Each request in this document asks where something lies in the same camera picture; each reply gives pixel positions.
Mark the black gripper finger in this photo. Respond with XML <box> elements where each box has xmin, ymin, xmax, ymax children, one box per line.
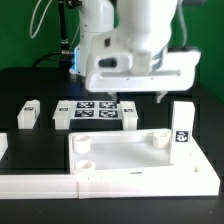
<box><xmin>109</xmin><ymin>93</ymin><xmax>118</xmax><ymax>104</ymax></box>
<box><xmin>156</xmin><ymin>91</ymin><xmax>167</xmax><ymax>103</ymax></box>

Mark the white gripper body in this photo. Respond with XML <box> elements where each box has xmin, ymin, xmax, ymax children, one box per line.
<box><xmin>85</xmin><ymin>49</ymin><xmax>201</xmax><ymax>93</ymax></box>

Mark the white desk tabletop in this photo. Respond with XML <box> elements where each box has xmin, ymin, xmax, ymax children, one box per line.
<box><xmin>69</xmin><ymin>129</ymin><xmax>195</xmax><ymax>174</ymax></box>

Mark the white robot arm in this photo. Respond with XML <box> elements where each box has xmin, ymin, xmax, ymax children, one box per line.
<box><xmin>66</xmin><ymin>0</ymin><xmax>206</xmax><ymax>99</ymax></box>

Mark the white L-shaped obstacle fixture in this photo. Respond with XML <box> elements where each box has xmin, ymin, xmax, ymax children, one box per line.
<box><xmin>0</xmin><ymin>137</ymin><xmax>220</xmax><ymax>199</ymax></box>

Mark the white part at left edge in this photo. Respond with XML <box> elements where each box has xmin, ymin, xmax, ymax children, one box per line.
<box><xmin>0</xmin><ymin>133</ymin><xmax>8</xmax><ymax>160</ymax></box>

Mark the base plate with fiducial tags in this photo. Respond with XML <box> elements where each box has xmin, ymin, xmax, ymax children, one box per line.
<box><xmin>71</xmin><ymin>101</ymin><xmax>121</xmax><ymax>120</ymax></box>

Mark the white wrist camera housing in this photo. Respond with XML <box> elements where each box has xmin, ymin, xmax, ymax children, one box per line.
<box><xmin>87</xmin><ymin>30</ymin><xmax>133</xmax><ymax>75</ymax></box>

